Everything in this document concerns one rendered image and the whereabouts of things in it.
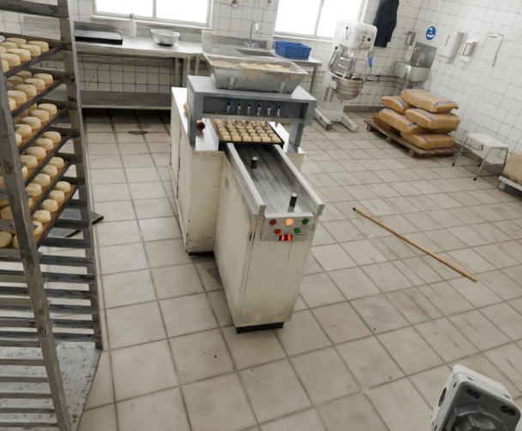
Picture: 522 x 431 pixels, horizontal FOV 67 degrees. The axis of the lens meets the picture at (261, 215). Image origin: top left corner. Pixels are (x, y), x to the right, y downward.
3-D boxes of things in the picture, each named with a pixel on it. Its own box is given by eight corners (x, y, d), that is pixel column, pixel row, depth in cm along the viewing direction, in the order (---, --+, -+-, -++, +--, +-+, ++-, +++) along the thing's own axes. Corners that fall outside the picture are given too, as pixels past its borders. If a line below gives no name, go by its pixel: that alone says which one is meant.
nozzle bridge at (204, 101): (184, 129, 253) (186, 74, 236) (288, 133, 276) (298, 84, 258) (191, 150, 227) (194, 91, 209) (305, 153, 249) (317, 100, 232)
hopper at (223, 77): (201, 77, 236) (203, 52, 229) (287, 84, 254) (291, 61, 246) (209, 91, 214) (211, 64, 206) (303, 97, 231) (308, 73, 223)
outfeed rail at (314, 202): (228, 91, 344) (229, 83, 340) (231, 91, 345) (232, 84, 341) (316, 216, 185) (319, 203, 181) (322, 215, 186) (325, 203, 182)
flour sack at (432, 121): (424, 130, 496) (430, 117, 487) (401, 118, 526) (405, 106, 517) (461, 128, 530) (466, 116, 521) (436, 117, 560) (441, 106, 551)
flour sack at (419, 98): (395, 98, 554) (400, 86, 545) (416, 98, 574) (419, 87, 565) (435, 116, 503) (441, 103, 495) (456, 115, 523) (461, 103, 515)
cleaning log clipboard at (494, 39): (493, 67, 508) (507, 33, 487) (492, 67, 507) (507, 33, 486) (476, 61, 528) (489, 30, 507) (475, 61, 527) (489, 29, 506)
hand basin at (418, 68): (434, 109, 597) (465, 32, 540) (415, 109, 582) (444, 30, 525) (393, 91, 672) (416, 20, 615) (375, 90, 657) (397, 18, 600)
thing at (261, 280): (211, 260, 278) (223, 141, 231) (258, 256, 288) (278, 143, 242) (232, 339, 222) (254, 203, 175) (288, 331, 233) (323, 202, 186)
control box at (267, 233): (258, 238, 188) (263, 213, 180) (305, 235, 195) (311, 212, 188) (261, 242, 185) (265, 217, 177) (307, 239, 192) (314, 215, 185)
